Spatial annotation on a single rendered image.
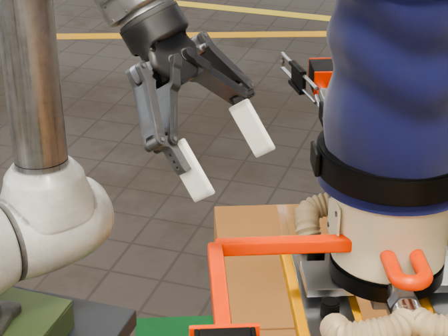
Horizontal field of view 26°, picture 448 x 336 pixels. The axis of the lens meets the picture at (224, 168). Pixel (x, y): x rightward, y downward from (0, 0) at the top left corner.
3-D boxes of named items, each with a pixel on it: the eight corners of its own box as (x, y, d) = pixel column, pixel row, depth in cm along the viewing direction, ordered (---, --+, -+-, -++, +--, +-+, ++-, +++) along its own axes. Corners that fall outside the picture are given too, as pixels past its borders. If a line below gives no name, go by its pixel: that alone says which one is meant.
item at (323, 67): (350, 95, 194) (351, 71, 192) (313, 95, 193) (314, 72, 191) (343, 79, 201) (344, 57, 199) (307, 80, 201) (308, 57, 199)
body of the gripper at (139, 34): (146, 17, 117) (184, 84, 118) (102, 36, 111) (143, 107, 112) (187, -11, 112) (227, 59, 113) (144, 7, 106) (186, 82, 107)
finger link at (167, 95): (183, 56, 111) (174, 51, 110) (183, 143, 106) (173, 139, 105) (161, 69, 113) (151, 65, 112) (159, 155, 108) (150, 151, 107)
